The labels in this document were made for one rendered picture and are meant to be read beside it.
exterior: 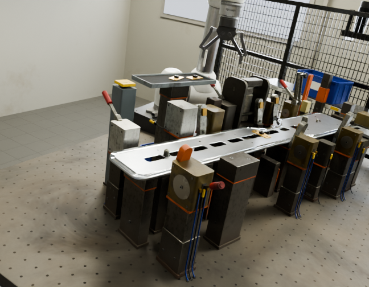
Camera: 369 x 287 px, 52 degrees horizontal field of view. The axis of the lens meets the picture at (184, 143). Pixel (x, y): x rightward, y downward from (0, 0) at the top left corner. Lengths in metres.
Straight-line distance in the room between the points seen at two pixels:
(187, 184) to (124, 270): 0.35
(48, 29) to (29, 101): 0.80
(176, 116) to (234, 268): 0.59
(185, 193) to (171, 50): 4.05
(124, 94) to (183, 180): 0.52
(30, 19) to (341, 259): 3.69
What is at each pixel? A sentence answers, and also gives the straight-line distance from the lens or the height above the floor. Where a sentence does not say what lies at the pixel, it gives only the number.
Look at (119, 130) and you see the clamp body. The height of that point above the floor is 1.05.
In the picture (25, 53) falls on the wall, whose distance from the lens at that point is 4.40.
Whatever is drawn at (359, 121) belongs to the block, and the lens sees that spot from 2.22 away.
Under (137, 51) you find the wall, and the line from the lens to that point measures 5.38.
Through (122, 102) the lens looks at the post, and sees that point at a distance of 1.49.
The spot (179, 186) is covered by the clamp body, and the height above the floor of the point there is 1.00.
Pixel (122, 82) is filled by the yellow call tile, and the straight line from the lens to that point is 1.49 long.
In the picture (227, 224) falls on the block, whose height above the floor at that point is 0.80.
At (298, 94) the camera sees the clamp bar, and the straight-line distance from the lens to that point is 2.09.
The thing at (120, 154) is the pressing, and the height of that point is 1.00.
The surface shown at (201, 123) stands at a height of 1.04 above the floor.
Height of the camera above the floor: 1.53
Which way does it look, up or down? 22 degrees down
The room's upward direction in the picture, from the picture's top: 9 degrees clockwise
